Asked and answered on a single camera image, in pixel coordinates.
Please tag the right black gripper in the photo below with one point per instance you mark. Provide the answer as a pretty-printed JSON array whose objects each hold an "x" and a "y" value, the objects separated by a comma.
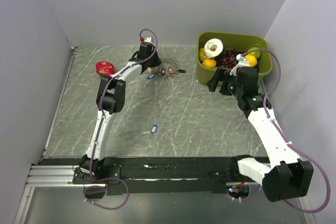
[{"x": 220, "y": 75}]

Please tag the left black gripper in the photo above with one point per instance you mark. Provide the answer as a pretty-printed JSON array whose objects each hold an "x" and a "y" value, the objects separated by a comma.
[{"x": 158, "y": 59}]

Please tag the red dragon fruit toy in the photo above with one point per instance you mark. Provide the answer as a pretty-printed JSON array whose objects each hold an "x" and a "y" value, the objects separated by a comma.
[{"x": 105, "y": 68}]

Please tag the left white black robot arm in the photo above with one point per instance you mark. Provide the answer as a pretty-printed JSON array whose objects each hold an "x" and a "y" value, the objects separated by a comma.
[{"x": 110, "y": 101}]

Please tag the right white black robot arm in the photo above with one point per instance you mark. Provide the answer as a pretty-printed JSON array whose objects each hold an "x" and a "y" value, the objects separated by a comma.
[{"x": 287, "y": 176}]

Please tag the orange fruit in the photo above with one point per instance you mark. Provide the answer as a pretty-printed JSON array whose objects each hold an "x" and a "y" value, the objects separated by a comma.
[{"x": 209, "y": 63}]

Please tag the dark red grapes bunch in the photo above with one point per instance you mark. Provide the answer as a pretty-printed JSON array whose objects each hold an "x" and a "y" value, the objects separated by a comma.
[{"x": 227, "y": 59}]

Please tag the yellow lemon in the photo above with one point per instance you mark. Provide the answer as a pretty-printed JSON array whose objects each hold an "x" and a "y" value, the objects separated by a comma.
[{"x": 201, "y": 55}]

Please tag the yellow pear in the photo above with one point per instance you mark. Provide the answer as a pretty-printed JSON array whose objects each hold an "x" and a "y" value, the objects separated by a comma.
[{"x": 252, "y": 60}]

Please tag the green lime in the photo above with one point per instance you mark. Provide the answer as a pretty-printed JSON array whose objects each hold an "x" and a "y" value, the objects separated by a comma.
[{"x": 254, "y": 51}]

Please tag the loose blue key tag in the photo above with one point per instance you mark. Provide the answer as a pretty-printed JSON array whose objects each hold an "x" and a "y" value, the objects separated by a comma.
[{"x": 152, "y": 130}]

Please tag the blue key tag on ring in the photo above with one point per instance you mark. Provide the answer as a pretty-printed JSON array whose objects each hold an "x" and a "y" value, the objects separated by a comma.
[{"x": 151, "y": 76}]

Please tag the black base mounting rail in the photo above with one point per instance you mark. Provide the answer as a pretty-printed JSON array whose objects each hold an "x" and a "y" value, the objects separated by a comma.
[{"x": 164, "y": 175}]

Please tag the aluminium frame rail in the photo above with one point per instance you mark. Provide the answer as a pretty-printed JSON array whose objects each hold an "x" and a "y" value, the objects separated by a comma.
[{"x": 50, "y": 170}]

